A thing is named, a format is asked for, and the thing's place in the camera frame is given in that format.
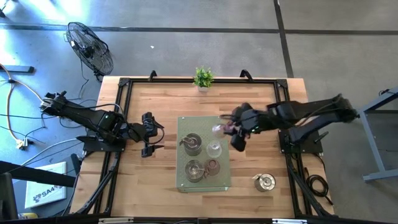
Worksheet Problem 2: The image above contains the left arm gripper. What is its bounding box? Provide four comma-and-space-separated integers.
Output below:
127, 111, 165, 158

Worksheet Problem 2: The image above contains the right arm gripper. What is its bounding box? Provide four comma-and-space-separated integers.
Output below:
223, 102, 272, 153

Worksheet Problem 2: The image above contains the pink glass candlestick holder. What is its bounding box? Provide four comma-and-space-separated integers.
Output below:
203, 159, 221, 177
211, 123, 234, 139

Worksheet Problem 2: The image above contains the clear glass candlestick holder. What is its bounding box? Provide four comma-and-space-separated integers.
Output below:
206, 139, 223, 159

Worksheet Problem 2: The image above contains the green perforated metal shelf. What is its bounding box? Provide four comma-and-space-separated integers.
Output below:
175, 116, 232, 193

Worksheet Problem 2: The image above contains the green plant in white pot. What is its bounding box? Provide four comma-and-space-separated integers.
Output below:
192, 65, 215, 93

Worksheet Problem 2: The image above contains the black floor fan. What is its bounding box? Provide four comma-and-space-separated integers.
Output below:
64, 21, 115, 82

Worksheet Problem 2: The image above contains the white printed sign board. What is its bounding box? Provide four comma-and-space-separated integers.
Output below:
24, 161, 68, 209

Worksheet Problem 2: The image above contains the dark desk edge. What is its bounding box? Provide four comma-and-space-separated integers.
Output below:
0, 160, 77, 188

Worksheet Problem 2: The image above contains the grey metal bench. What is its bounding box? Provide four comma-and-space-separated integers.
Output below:
357, 86, 398, 183

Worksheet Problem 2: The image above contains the yellow object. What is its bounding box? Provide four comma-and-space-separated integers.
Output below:
17, 212, 40, 220

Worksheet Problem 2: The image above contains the black floor bar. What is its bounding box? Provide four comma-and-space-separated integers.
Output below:
0, 65, 35, 74

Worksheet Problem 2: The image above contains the black chair back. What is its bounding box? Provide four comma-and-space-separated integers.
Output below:
0, 172, 19, 222

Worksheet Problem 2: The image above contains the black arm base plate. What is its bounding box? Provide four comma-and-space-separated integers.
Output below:
278, 129, 324, 155
76, 134, 127, 153

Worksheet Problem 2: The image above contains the black aluminium table frame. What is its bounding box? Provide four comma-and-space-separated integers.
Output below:
70, 76, 336, 223

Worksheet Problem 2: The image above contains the black coiled cable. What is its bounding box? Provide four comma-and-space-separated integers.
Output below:
304, 167, 334, 206

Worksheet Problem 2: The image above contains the grey floor cable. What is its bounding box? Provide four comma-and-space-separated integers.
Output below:
18, 138, 80, 169

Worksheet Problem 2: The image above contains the beige floor cable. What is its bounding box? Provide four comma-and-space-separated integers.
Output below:
0, 63, 44, 150

